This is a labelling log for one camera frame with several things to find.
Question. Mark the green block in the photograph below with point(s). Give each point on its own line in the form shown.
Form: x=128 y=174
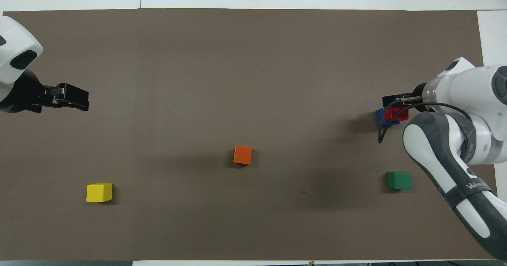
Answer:
x=399 y=180

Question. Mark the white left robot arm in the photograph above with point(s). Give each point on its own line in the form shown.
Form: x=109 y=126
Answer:
x=14 y=52

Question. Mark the brown paper mat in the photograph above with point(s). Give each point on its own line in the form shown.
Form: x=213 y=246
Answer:
x=253 y=60

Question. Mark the orange block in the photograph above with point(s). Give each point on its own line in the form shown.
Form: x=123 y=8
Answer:
x=242 y=155

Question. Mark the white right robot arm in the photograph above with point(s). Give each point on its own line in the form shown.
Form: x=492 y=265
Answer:
x=451 y=163

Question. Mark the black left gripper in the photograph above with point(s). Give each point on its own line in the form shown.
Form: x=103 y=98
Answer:
x=21 y=97

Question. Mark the red block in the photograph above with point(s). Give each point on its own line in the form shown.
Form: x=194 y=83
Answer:
x=398 y=114

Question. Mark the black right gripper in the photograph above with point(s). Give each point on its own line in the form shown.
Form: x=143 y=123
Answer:
x=418 y=91

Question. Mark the yellow block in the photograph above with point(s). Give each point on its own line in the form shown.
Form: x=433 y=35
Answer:
x=99 y=192

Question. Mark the blue block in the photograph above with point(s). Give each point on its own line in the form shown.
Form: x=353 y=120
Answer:
x=380 y=119

